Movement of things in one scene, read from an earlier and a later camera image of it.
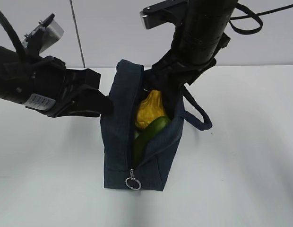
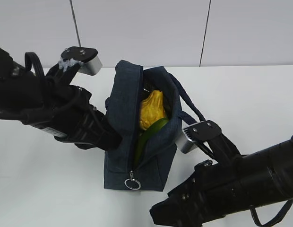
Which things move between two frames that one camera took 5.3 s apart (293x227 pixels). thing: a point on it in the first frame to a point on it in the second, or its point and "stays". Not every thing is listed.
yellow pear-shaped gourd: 150,109 stays
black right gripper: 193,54 to 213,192
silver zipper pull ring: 132,178 stays
